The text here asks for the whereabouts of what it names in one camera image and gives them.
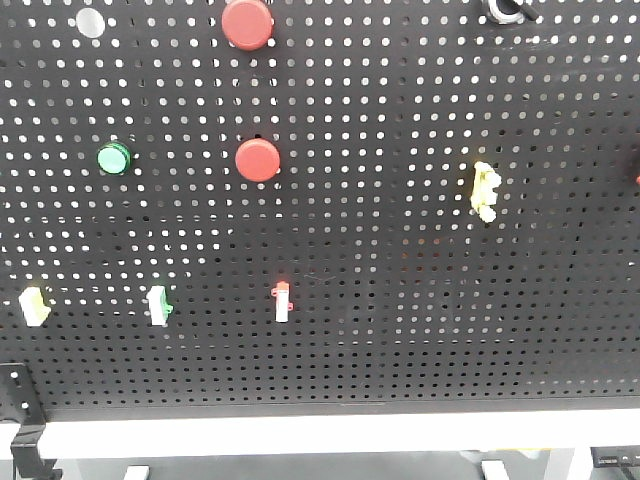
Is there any red push button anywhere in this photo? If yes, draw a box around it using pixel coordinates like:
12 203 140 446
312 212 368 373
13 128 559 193
235 138 281 182
221 0 274 51

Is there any black desk control panel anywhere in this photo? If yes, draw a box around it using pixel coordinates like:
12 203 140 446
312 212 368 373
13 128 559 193
590 445 640 468

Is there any yellow white rocker switch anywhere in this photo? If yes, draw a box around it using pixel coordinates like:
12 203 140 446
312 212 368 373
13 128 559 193
18 286 51 327

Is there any yellow toggle switch block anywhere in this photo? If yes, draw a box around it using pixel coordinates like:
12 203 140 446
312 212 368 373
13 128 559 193
470 161 502 223

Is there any black left pegboard clamp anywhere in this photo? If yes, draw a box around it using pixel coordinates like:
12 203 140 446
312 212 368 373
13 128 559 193
1 363 63 480

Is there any lower red push button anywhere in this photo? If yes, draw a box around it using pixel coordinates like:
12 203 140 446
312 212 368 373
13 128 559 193
235 138 281 182

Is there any green push button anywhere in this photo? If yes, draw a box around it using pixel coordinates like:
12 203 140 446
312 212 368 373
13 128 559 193
96 141 132 175

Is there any upper red push button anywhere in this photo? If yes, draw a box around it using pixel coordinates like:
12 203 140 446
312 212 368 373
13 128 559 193
221 0 274 51

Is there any black perforated pegboard panel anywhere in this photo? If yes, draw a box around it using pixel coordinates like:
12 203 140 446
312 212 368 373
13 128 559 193
1 1 639 421

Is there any white standing desk frame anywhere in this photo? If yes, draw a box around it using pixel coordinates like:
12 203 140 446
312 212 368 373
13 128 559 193
0 409 640 480

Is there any red white rocker switch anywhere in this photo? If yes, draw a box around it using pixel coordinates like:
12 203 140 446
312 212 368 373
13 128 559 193
271 281 293 323

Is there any green white rocker switch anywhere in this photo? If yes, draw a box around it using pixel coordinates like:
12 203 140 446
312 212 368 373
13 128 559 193
146 285 173 326

